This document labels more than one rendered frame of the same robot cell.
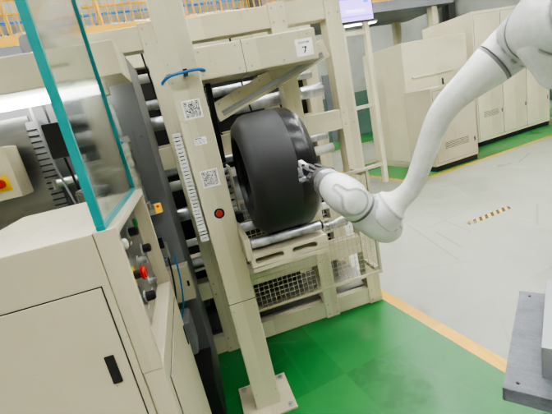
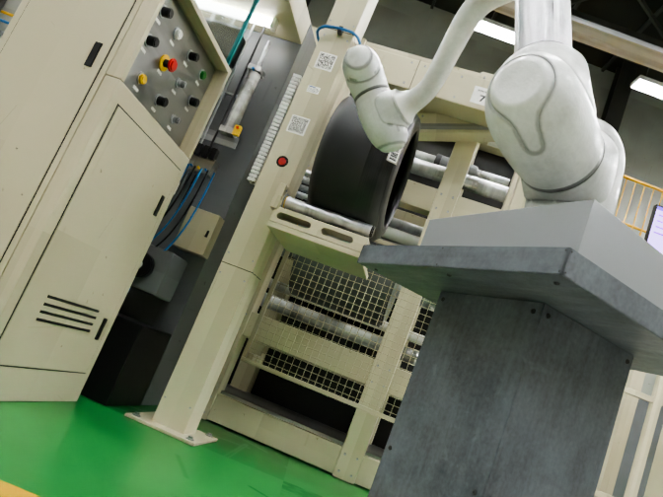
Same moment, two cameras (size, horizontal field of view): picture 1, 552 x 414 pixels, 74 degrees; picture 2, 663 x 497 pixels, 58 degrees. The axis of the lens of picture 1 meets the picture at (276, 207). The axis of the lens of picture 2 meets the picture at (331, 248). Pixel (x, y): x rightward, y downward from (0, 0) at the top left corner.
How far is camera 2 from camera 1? 1.42 m
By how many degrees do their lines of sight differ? 34
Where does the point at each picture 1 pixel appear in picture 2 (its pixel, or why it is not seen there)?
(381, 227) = (376, 110)
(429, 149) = (448, 37)
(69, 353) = (82, 25)
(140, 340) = (125, 47)
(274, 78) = (440, 122)
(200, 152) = (306, 98)
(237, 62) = (405, 76)
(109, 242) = not seen: outside the picture
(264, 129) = not seen: hidden behind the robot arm
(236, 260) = (262, 218)
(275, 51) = (449, 85)
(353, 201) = (355, 51)
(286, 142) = not seen: hidden behind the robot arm
